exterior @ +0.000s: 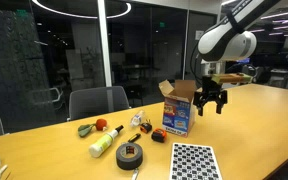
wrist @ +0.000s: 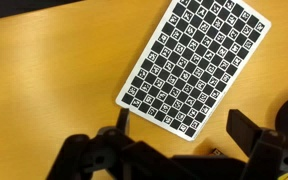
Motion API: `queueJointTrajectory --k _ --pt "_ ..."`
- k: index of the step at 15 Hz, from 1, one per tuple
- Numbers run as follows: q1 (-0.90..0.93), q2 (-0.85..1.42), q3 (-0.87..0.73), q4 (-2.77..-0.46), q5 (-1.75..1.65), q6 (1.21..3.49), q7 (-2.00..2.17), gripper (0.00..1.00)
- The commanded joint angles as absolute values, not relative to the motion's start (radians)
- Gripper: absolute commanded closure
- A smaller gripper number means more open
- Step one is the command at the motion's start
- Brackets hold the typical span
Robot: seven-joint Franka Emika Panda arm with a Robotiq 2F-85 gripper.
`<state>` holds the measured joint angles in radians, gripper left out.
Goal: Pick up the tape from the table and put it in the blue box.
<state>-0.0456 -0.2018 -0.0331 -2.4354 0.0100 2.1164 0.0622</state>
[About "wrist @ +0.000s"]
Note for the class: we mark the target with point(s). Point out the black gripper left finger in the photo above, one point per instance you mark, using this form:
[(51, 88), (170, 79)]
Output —
[(81, 156)]

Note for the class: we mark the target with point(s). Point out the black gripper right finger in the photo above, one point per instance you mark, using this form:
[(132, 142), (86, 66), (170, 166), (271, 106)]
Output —
[(266, 149)]

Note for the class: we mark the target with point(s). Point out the checkered calibration board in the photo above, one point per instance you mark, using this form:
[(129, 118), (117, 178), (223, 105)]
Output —
[(193, 57)]

